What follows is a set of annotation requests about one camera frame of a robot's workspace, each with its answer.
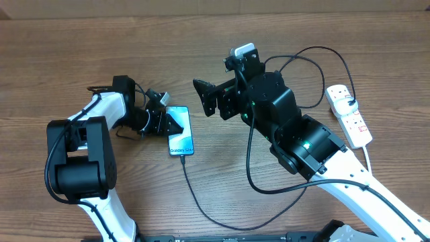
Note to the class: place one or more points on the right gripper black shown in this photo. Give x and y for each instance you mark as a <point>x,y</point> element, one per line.
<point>224,95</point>

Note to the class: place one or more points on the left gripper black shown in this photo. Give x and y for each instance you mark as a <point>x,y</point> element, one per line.
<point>158,126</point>

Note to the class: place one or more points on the Samsung Galaxy smartphone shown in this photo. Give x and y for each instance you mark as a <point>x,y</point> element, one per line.
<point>182,143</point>

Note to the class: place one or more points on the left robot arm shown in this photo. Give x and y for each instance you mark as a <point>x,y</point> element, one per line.
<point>80,166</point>

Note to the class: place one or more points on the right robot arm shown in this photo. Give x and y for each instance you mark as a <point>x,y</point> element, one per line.
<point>305,146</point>

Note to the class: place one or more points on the white USB charger plug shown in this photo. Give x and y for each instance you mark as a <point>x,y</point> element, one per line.
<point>344,106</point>

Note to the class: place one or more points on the white power strip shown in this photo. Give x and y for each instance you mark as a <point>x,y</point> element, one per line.
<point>353,125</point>

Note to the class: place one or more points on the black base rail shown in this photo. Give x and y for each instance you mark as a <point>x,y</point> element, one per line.
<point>288,237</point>

